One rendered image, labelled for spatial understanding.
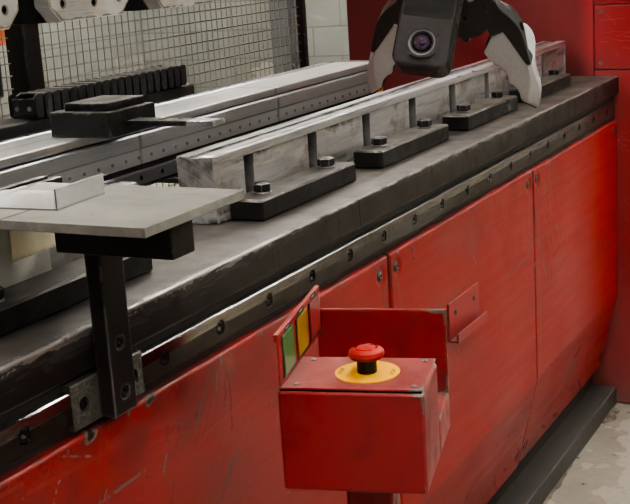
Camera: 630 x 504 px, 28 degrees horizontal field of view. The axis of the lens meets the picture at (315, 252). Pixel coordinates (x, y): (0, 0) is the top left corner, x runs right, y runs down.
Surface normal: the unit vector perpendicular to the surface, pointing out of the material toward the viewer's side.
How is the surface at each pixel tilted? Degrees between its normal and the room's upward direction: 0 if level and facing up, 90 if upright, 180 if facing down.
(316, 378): 0
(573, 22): 90
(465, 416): 90
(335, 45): 90
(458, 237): 90
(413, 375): 0
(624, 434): 0
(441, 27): 66
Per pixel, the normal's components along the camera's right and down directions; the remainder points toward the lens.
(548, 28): -0.46, 0.24
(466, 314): 0.89, 0.05
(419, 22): -0.22, -0.17
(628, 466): -0.06, -0.97
